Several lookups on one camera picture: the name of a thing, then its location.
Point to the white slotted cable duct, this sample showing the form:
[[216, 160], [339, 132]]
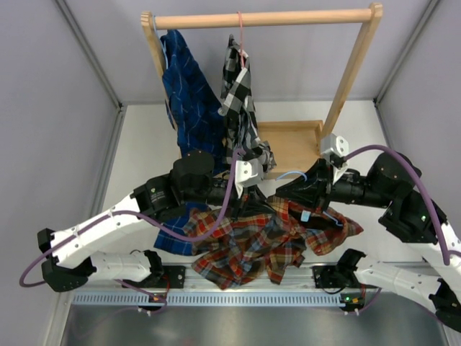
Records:
[[193, 299]]

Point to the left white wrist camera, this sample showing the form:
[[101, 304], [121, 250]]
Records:
[[247, 174]]

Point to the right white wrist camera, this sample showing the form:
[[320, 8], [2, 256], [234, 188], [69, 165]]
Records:
[[334, 149]]

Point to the black white checked shirt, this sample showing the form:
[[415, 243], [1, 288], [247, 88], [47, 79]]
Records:
[[238, 110]]

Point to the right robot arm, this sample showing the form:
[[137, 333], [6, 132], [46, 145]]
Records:
[[394, 184]]

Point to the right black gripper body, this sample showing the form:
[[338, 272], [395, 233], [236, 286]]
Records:
[[349, 189]]

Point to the wooden clothes rack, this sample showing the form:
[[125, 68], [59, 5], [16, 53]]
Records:
[[297, 143]]

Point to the blue plaid shirt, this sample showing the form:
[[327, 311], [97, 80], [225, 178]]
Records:
[[193, 106]]

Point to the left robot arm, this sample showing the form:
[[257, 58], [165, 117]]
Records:
[[73, 257]]

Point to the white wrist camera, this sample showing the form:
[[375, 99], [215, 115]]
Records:
[[334, 149], [247, 174]]

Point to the pink wire hanger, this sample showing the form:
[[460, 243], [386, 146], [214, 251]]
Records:
[[242, 39]]

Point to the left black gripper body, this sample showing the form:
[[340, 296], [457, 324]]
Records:
[[239, 206]]

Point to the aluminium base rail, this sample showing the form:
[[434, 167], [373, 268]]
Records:
[[180, 275]]

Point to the red brown plaid shirt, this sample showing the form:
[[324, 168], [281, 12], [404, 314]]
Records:
[[238, 251]]

